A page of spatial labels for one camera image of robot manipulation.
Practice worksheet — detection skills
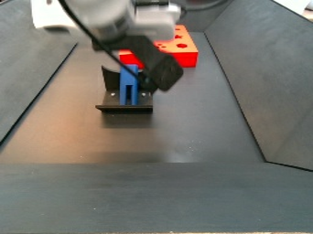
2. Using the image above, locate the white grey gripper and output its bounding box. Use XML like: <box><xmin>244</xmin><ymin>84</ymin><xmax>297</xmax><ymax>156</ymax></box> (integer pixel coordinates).
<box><xmin>31</xmin><ymin>0</ymin><xmax>181</xmax><ymax>41</ymax></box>

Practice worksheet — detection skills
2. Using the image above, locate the blue square-circle two-leg object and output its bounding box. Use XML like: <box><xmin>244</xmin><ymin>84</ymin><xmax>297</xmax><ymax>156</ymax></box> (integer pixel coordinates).
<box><xmin>121</xmin><ymin>68</ymin><xmax>138</xmax><ymax>105</ymax></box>

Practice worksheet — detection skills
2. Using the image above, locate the red fixture block with holes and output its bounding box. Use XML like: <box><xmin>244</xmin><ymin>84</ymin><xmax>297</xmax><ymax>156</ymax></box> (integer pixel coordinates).
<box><xmin>118</xmin><ymin>25</ymin><xmax>199</xmax><ymax>69</ymax></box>

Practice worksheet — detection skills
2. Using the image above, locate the black curved regrasp stand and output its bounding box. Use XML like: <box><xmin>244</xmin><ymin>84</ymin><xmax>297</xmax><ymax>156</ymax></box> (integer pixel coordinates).
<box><xmin>95</xmin><ymin>65</ymin><xmax>153</xmax><ymax>113</ymax></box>

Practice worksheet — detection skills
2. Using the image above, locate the black camera cable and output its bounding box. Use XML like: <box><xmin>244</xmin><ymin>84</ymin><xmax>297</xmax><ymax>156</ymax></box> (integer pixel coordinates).
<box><xmin>58</xmin><ymin>0</ymin><xmax>150</xmax><ymax>86</ymax></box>

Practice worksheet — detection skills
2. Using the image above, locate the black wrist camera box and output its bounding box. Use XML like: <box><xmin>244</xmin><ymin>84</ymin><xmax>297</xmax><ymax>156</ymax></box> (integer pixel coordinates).
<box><xmin>92</xmin><ymin>36</ymin><xmax>183</xmax><ymax>93</ymax></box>

